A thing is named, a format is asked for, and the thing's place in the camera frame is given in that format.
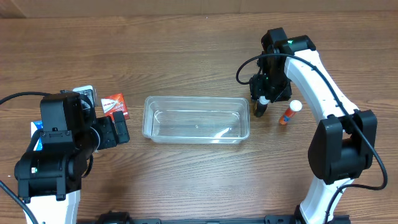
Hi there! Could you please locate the dark bottle white cap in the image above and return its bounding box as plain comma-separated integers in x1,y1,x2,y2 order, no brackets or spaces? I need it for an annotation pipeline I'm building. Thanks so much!
254,96,270,118

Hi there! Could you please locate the red medicine box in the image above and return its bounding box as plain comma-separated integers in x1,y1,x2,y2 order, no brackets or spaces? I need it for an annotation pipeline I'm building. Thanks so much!
101,93,130,120

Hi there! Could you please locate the orange tube white cap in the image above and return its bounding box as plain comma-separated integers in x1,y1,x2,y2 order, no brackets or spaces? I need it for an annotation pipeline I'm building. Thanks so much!
279,100,302,125

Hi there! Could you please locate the white medicine box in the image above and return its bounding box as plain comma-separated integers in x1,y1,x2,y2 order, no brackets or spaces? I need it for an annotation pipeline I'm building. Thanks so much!
72,85,97,107

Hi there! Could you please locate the blue VapoDrops box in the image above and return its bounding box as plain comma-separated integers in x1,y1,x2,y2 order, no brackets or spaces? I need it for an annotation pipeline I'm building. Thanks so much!
30,121,43,151

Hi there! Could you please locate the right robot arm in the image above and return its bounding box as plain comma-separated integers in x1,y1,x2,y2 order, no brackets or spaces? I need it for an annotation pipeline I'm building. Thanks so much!
249,28,377,223

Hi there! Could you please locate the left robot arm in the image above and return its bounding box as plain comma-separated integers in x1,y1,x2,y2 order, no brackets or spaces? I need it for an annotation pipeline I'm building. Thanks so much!
14,91,130,223

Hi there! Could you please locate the clear plastic container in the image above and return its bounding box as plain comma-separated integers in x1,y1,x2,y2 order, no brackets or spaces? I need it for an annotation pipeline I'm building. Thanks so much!
142,96,250,144

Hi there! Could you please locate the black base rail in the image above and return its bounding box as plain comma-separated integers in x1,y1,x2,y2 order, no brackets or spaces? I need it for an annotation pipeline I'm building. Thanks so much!
77,212,304,224

